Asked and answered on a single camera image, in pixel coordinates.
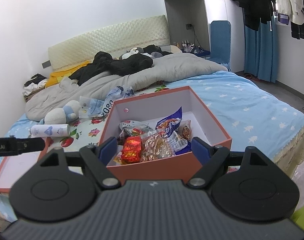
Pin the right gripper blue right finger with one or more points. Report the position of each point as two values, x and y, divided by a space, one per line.
212 159

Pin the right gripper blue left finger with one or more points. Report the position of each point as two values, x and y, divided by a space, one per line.
95 159

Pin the red foil snack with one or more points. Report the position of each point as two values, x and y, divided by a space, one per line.
131 152

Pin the blue kimchi snack packet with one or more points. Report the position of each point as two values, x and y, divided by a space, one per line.
169 126

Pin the spicy strip snack packet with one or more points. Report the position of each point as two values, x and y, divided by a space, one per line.
185 130

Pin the orange tofu snack packet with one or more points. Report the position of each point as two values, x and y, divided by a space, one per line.
154 146

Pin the pink box lid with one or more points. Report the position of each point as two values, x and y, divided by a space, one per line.
13 168

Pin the pink cardboard box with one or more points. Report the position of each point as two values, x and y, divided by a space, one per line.
138 115

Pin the clear zip bag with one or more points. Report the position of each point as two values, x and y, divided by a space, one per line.
90 107

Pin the white spray bottle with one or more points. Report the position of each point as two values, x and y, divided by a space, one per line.
50 130

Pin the white blue plush toy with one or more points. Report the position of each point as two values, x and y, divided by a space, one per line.
63 115

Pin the blue star bedsheet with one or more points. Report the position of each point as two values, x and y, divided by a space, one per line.
250 115

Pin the crumpled blue plastic bag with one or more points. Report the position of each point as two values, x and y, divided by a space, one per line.
113 95

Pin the black white clothes pile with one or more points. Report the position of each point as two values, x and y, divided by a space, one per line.
34 83

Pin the yellow cloth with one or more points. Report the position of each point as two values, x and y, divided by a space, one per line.
56 77

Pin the grey quilt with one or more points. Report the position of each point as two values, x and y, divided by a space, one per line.
168 68

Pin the bottles on nightstand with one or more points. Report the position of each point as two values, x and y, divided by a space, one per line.
185 46

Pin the blue curtain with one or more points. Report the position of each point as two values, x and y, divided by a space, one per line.
262 51

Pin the blue chair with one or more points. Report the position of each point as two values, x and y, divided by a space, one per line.
220 43

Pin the cream padded headboard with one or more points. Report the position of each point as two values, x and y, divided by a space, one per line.
114 39

